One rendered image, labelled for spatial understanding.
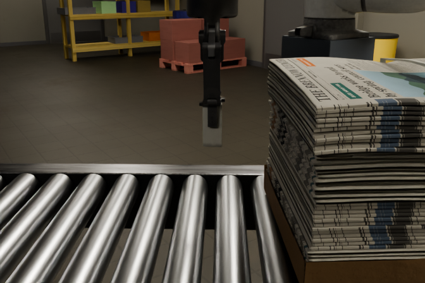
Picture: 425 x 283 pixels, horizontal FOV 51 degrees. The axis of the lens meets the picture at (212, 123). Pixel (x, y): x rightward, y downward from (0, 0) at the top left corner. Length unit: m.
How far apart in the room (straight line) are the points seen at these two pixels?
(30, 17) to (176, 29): 4.71
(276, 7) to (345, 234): 6.22
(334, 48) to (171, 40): 5.50
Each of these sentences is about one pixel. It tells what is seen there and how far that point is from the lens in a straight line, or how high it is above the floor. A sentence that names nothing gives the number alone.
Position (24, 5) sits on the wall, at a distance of 10.68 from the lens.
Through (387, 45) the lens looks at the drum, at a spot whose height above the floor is 0.60.
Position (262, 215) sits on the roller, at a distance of 0.73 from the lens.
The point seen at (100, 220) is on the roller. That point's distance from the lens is 0.72.
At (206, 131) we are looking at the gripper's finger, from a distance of 0.70.
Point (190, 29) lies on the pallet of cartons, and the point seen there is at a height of 0.58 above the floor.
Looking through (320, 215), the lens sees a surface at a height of 0.90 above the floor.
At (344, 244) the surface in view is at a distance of 0.53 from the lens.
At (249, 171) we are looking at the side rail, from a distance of 0.88.
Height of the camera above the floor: 1.14
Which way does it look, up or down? 17 degrees down
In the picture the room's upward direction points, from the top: straight up
